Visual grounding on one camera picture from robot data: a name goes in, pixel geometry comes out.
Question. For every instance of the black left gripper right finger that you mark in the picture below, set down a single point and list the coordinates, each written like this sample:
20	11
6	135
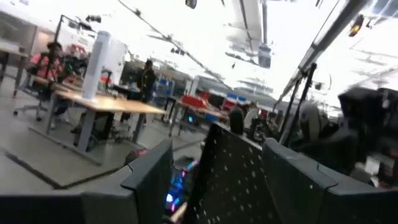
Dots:
311	199

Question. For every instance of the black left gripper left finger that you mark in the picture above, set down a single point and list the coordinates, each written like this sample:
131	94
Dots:
93	205

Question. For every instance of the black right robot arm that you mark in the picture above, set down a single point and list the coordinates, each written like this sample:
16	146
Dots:
357	130

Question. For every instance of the black metal pegboard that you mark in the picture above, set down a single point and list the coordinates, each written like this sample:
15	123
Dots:
230	174

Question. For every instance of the black computer case glowing lights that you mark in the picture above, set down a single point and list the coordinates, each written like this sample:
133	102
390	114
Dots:
178	186

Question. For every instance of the black stand poles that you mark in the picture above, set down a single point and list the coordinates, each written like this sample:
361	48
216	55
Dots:
298	102

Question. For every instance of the wooden desk grey legs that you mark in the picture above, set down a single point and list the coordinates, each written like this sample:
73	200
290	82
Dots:
102	104

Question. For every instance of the black office chair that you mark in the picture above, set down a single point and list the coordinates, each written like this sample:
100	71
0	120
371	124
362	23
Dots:
31	105

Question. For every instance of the person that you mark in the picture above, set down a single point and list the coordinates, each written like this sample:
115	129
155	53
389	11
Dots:
46	65
146	81

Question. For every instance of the white tower fan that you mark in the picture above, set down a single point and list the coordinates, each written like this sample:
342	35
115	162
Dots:
94	65

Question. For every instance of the red storage bin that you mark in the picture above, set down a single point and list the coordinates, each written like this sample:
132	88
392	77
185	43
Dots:
194	101

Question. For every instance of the grey rig frame beam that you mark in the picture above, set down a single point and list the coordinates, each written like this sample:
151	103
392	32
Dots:
326	34

